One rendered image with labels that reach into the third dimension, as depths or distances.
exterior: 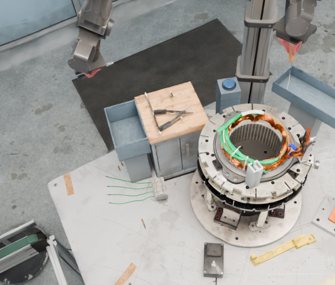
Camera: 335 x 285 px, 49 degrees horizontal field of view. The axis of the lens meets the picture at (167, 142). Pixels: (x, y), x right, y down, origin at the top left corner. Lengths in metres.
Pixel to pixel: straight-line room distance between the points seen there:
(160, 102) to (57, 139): 1.48
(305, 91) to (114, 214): 0.79
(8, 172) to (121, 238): 1.43
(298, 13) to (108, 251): 0.92
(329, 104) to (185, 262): 0.70
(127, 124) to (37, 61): 2.00
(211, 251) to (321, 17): 2.53
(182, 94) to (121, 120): 0.24
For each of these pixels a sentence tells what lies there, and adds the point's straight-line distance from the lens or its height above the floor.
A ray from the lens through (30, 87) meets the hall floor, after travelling 3.02.
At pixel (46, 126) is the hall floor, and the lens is 2.71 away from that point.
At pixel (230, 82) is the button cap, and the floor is 1.05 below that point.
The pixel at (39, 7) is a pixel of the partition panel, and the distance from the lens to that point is 3.16.
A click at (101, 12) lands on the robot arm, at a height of 1.49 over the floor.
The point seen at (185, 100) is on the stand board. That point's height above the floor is 1.06.
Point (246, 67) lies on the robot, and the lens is 1.48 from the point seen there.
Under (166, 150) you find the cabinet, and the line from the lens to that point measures 1.23.
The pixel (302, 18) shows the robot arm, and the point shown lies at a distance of 0.99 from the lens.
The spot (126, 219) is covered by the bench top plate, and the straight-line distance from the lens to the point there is 1.34.
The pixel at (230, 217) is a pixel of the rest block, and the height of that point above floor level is 0.84.
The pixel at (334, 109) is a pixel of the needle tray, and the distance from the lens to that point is 1.32.
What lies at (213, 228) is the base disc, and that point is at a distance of 1.28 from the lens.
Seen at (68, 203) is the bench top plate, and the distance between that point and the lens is 1.43.
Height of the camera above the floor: 2.00
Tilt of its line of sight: 56 degrees down
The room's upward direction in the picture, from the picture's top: 8 degrees counter-clockwise
